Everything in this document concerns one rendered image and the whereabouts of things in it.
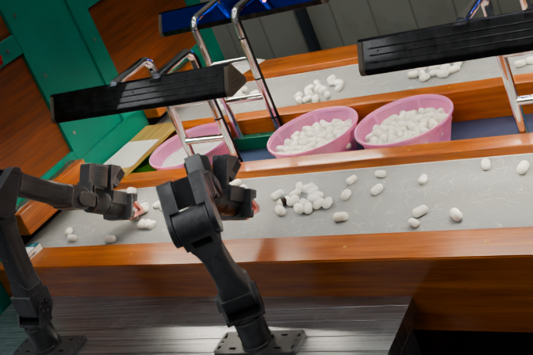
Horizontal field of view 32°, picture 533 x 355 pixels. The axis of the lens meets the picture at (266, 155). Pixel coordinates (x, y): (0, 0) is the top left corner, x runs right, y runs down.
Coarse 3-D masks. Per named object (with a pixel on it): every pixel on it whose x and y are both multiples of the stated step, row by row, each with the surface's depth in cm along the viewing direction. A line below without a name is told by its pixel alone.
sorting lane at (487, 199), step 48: (144, 192) 270; (288, 192) 235; (336, 192) 225; (384, 192) 216; (432, 192) 208; (480, 192) 200; (528, 192) 193; (48, 240) 265; (96, 240) 252; (144, 240) 241
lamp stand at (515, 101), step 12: (480, 0) 194; (468, 12) 189; (492, 12) 200; (528, 12) 179; (456, 24) 187; (504, 60) 205; (504, 72) 206; (504, 84) 208; (516, 96) 208; (528, 96) 207; (516, 108) 209; (516, 120) 211; (528, 132) 212
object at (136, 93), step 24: (192, 72) 227; (216, 72) 223; (240, 72) 225; (72, 96) 251; (96, 96) 246; (120, 96) 241; (144, 96) 236; (168, 96) 231; (192, 96) 227; (216, 96) 223; (72, 120) 252
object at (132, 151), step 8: (128, 144) 299; (136, 144) 296; (144, 144) 294; (152, 144) 291; (120, 152) 296; (128, 152) 293; (136, 152) 290; (144, 152) 287; (112, 160) 292; (120, 160) 289; (128, 160) 286; (136, 160) 284
